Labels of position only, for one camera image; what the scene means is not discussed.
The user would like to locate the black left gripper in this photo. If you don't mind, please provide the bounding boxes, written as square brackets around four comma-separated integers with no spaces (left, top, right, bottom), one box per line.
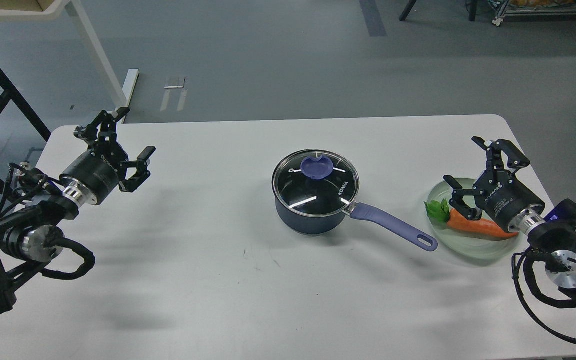
[59,107,157,205]

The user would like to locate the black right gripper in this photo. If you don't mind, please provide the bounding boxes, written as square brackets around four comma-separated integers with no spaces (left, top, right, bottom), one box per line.
[443,136,546,233]

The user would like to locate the glass pot lid blue knob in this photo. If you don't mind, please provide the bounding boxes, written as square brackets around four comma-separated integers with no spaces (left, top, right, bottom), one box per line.
[271,149,361,218]

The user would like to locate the blue saucepan purple handle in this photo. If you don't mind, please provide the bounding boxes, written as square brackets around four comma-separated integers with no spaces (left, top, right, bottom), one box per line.
[275,196,439,252]

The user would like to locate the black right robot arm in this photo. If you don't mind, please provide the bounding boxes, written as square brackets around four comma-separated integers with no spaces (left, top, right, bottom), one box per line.
[439,136,576,345]

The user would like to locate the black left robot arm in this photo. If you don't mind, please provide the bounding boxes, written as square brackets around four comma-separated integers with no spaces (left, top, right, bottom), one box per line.
[0,106,156,315]

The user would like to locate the orange toy carrot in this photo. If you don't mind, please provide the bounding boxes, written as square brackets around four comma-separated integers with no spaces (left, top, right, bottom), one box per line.
[424,199,519,240]

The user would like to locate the pale green plate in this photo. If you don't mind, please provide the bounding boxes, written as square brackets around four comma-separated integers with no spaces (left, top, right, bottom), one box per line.
[425,181,526,262]

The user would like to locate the black furniture legs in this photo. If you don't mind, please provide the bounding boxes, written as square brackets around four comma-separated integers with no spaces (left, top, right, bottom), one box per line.
[398,0,482,22]

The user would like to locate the metal wheeled cart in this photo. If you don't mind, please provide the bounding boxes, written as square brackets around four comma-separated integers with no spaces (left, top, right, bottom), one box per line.
[489,0,576,27]

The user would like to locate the white desk with legs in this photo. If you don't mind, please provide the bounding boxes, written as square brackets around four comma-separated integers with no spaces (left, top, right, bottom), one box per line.
[0,0,140,125]

